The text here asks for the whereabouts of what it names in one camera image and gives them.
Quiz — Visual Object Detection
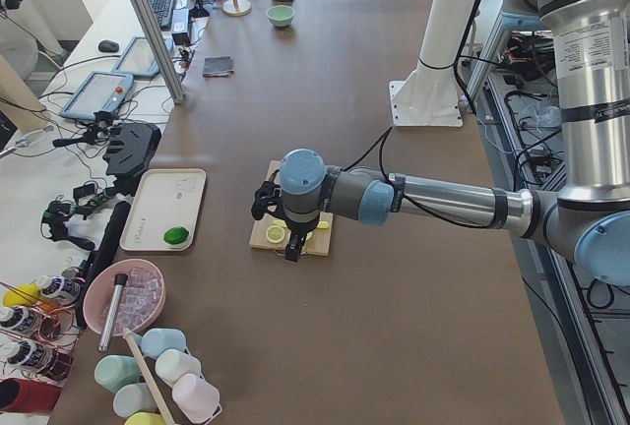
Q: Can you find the black computer mouse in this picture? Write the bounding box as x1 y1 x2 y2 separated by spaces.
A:
97 39 119 53

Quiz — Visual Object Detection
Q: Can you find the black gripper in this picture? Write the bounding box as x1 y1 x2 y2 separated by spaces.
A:
251 171 305 262

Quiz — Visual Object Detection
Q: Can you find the teach pendant tablet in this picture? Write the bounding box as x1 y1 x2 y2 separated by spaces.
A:
59 72 134 122
113 36 159 81

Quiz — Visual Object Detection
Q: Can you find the grey folded cloth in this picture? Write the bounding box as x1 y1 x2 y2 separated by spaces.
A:
202 56 234 78

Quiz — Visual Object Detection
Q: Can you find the green lime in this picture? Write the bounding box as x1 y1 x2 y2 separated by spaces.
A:
162 225 190 246

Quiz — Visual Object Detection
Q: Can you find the white cup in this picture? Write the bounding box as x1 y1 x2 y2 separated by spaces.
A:
155 348 202 387

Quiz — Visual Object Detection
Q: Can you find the blue cup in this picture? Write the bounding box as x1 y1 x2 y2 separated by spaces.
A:
141 328 187 359

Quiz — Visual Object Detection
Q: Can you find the black VR headset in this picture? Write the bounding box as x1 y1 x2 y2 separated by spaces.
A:
102 123 161 177

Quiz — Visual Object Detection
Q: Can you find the metal muddler rod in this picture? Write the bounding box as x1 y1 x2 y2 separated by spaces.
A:
97 273 128 353

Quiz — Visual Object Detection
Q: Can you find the teach pendant tablet near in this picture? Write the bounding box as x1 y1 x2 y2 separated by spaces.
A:
59 72 134 122

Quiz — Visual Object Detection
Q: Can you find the pink cup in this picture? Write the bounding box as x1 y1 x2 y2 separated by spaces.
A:
172 373 221 424

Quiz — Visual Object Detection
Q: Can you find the yellow plastic knife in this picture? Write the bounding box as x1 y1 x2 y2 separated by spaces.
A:
273 218 330 229

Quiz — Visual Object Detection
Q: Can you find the cream cartoon tray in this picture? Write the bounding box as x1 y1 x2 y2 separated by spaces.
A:
120 168 207 252

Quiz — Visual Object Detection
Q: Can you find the black keyboard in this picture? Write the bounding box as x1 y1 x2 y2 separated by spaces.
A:
149 0 176 30

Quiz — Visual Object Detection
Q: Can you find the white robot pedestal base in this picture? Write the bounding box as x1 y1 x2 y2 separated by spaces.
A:
389 0 478 127

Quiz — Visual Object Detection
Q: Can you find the bamboo cutting board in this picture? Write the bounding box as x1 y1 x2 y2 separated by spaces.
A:
248 159 335 258

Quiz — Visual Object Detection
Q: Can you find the light green bowl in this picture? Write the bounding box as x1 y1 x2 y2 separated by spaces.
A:
267 5 295 29

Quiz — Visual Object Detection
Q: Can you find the single lemon slice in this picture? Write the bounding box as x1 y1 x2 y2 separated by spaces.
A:
265 225 285 244

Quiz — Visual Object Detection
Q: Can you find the pink bowl of ice cubes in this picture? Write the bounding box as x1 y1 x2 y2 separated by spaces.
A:
83 259 166 336

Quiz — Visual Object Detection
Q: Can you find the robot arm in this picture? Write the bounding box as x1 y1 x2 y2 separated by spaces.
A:
252 0 629 286

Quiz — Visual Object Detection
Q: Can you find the wooden stand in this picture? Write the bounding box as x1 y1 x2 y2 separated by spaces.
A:
221 0 251 17

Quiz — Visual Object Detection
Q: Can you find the green cup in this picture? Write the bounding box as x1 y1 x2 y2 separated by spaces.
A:
94 355 141 394

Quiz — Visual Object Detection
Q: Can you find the teach pendant tablet far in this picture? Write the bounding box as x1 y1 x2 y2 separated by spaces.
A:
113 36 159 81

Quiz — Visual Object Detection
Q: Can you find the aluminium frame post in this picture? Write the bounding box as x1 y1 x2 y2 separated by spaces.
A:
130 0 185 104

